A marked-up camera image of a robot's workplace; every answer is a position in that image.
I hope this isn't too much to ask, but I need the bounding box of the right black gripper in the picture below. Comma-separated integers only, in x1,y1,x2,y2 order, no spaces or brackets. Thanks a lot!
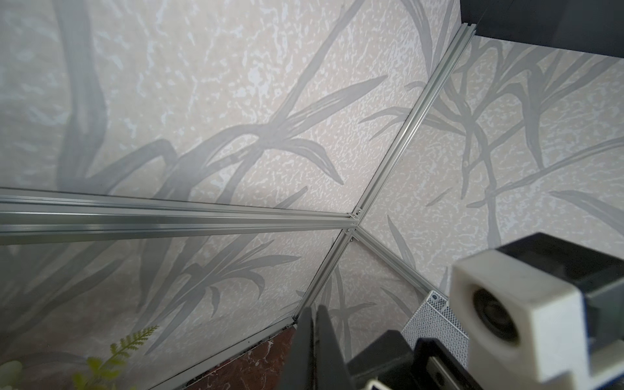
347,330,481,389

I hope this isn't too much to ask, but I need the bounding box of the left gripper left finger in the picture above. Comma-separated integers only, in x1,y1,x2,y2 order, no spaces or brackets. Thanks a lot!
277,307,315,390

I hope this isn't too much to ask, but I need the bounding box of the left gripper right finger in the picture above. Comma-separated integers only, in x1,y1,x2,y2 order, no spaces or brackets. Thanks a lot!
315,305,355,390

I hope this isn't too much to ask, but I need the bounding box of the potted white flower plant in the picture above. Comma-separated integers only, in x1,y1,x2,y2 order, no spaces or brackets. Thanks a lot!
1,325,159,390

